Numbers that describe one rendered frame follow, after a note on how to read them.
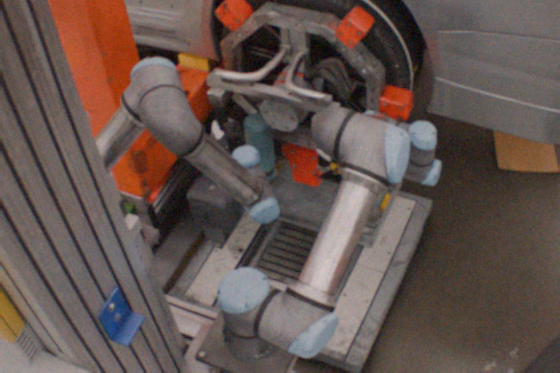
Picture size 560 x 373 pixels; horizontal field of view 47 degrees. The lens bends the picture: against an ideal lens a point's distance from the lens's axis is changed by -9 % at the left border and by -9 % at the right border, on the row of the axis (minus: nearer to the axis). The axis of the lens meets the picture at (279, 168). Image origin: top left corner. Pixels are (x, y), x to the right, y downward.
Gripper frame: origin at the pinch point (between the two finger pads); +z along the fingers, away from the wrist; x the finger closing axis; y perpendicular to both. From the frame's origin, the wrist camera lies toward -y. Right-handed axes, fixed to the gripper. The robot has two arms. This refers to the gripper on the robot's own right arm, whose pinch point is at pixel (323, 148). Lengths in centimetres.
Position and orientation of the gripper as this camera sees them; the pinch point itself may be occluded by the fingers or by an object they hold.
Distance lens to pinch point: 205.5
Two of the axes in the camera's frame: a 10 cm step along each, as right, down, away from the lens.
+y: -0.8, -6.9, -7.2
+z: -9.1, -2.5, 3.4
